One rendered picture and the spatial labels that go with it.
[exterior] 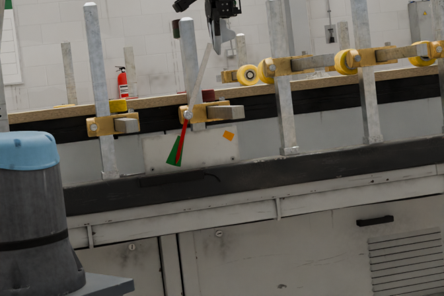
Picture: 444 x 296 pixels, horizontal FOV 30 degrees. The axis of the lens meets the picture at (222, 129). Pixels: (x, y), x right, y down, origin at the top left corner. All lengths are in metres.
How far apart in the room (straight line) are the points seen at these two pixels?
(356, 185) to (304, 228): 0.29
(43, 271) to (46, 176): 0.16
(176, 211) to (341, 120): 0.63
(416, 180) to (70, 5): 7.24
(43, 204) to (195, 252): 1.14
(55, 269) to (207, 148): 0.92
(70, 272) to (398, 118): 1.48
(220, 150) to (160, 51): 7.25
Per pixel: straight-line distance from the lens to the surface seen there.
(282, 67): 2.28
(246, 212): 2.30
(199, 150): 2.22
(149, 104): 2.40
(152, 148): 2.20
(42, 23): 9.33
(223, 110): 2.03
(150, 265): 2.50
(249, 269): 2.57
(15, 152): 1.38
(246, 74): 3.15
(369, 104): 2.37
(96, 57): 2.19
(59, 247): 1.42
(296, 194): 2.33
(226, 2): 2.18
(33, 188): 1.39
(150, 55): 9.44
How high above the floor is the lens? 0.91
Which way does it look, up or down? 3 degrees down
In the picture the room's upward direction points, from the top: 6 degrees counter-clockwise
